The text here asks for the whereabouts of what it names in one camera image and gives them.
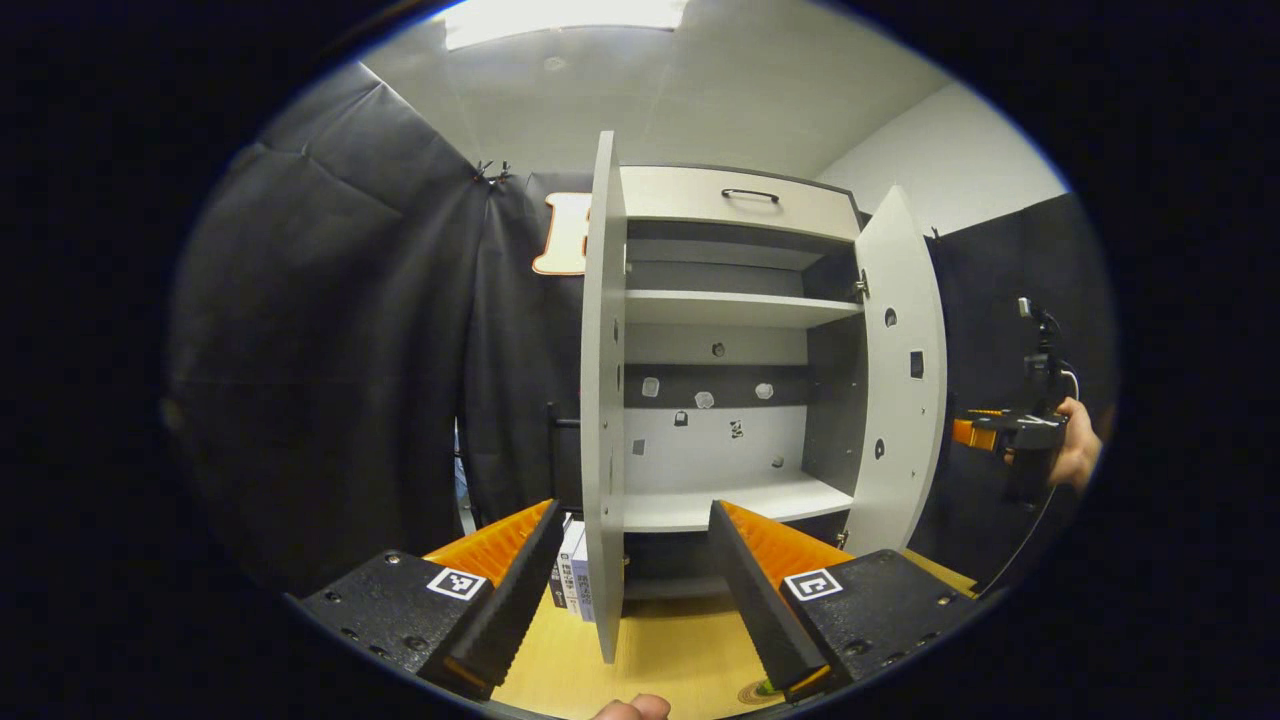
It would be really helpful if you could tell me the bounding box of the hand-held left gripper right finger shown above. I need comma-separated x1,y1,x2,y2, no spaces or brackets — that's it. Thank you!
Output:
707,499,976,701

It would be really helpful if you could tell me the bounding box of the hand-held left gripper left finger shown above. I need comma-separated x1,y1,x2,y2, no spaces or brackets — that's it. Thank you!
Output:
285,498,567,701

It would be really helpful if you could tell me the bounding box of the white cabinet door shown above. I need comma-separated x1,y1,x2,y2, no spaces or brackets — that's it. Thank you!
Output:
580,130,629,664
845,185,948,558

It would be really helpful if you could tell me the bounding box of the white and grey cabinet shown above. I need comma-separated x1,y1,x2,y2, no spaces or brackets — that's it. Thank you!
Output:
620,163,871,601

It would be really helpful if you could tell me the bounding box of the white cabinet shelf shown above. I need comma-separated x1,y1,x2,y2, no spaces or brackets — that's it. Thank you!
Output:
625,289,864,330

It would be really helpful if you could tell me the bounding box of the white cabinet drawer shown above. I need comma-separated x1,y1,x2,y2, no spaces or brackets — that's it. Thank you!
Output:
620,165,863,243

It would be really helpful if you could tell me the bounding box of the white printed box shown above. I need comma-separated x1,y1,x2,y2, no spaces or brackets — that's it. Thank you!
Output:
556,518,586,616

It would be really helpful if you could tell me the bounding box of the light blue printed box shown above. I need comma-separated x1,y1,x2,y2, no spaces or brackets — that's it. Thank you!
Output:
572,535,598,624

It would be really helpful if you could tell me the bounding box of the ceiling light panel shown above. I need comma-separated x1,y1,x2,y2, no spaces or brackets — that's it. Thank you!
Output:
440,0,691,51

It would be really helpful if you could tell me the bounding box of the thin gripper cable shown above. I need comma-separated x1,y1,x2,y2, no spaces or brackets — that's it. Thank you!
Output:
975,368,1081,598

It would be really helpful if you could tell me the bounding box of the black door handle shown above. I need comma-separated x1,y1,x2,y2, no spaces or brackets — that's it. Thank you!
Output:
546,402,583,501

